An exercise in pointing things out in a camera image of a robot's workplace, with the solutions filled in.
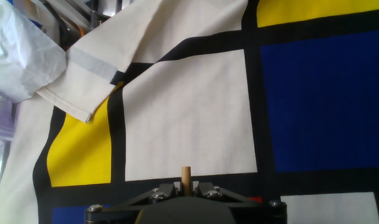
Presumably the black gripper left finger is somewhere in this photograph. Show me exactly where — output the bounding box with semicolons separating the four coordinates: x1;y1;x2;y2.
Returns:
149;182;181;203

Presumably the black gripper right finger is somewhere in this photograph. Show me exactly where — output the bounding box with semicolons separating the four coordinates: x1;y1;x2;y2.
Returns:
192;180;223;200

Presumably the short wooden stick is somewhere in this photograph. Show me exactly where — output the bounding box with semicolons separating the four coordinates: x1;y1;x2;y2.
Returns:
180;166;192;197

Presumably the colour block tablecloth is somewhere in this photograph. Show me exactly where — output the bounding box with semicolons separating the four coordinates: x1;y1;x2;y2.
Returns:
0;0;379;224

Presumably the translucent purple plastic container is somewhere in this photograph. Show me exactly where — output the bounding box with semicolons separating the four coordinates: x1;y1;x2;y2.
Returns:
0;88;21;142

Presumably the white crumpled plastic bag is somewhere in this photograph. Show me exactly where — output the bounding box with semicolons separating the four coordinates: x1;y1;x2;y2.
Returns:
0;0;68;104

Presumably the aluminium frame bar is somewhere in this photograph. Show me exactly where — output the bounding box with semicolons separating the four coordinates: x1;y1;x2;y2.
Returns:
30;0;95;32

